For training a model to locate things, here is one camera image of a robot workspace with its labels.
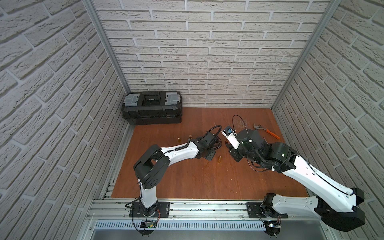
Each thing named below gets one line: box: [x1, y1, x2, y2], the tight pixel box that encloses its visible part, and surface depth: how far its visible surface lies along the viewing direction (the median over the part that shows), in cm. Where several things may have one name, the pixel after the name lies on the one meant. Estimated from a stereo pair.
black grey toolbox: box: [122, 90, 183, 126], surface depth 101 cm
